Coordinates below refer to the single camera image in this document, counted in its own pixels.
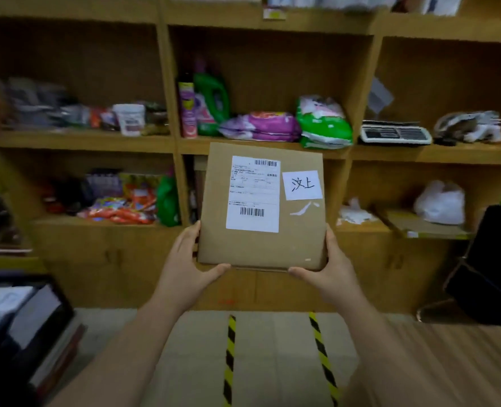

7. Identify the white electronic scale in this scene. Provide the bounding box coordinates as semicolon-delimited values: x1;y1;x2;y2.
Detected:
359;120;433;146

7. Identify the person's right hand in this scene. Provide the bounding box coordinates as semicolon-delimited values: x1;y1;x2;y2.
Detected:
288;224;365;311

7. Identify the person's right forearm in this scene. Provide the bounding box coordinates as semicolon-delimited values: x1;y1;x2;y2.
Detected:
331;290;486;407

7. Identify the wooden shelf unit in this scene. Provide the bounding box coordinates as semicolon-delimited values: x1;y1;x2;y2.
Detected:
0;0;501;314

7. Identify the pile of grey packets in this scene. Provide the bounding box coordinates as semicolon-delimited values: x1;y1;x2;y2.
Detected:
2;78;91;131

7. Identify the person's left forearm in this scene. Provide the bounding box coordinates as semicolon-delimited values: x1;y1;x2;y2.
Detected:
49;294;192;407

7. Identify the white plastic bag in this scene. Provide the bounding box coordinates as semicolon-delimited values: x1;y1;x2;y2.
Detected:
413;180;466;225

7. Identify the white plastic tub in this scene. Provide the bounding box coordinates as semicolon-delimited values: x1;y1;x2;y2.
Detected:
112;103;146;137

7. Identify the pink spray can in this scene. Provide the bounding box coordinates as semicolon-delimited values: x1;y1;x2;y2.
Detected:
177;72;198;139

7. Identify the green detergent bottle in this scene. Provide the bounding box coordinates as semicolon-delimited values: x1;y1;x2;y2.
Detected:
193;60;231;137

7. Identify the pile of colourful snack packets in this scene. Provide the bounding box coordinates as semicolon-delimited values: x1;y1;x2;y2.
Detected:
42;169;164;225

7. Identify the cardboard parcel with white labels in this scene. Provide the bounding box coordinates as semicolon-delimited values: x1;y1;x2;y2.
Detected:
197;142;328;272

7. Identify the person's left hand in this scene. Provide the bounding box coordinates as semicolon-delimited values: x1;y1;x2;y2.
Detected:
152;220;232;311

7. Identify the flat cardboard box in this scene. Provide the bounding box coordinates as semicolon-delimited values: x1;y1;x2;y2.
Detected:
375;206;474;240

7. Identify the grey and white crumpled bag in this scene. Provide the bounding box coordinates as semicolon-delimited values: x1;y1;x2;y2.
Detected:
434;110;501;145

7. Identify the black box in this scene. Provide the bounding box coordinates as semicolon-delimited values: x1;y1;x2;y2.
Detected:
443;205;501;326

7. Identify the green plastic bag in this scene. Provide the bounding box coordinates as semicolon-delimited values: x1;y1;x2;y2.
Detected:
156;173;180;228

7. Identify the green and white detergent bag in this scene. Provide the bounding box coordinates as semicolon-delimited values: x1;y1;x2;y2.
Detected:
295;95;354;150

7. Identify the crumpled white paper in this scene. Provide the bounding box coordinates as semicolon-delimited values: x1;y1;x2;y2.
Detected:
336;198;378;226

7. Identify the yellow black striped floor tape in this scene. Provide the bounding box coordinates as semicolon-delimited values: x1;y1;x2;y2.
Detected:
308;312;340;407
223;315;237;407

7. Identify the purple detergent pouch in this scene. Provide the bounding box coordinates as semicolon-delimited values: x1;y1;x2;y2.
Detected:
218;112;302;143

